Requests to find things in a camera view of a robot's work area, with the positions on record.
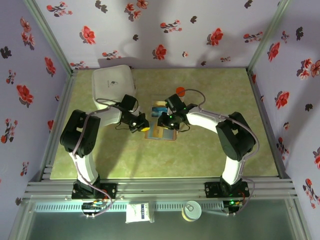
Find blue VIP chip card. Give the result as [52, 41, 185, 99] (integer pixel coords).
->
[151, 106, 168, 118]

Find white lidded box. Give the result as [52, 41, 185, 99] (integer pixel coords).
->
[91, 64, 137, 111]

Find white paper packet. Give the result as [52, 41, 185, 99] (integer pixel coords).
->
[124, 202, 156, 224]

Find tin can with pull tab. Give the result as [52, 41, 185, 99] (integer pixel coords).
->
[181, 200, 203, 222]

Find thin black left camera cable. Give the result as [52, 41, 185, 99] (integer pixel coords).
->
[114, 121, 131, 131]

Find thin black camera cable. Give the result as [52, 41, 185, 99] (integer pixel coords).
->
[177, 121, 192, 133]
[114, 121, 131, 131]

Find thin black right camera cable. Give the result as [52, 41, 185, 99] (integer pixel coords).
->
[177, 121, 192, 133]

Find aluminium frame rail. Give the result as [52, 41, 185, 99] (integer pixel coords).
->
[21, 176, 299, 201]

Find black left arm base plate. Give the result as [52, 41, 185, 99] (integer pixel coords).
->
[71, 181, 118, 200]

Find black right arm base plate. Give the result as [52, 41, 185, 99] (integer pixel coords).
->
[204, 181, 250, 199]

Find white slotted cable duct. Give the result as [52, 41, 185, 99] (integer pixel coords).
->
[34, 201, 225, 213]

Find grey right arm cable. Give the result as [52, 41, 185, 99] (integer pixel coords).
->
[182, 88, 261, 216]

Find aluminium frame post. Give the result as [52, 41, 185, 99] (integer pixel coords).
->
[22, 0, 79, 76]
[246, 0, 293, 74]

